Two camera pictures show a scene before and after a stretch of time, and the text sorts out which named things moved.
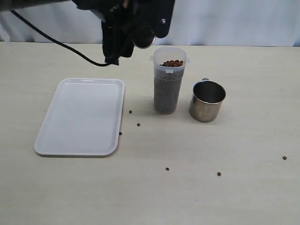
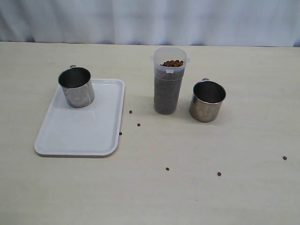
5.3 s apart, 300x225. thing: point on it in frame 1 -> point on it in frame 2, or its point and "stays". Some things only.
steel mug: x=143 y=36 -> x=78 y=86
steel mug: x=206 y=100 stays
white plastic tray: x=84 y=119 stays
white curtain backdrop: x=194 y=23 stays
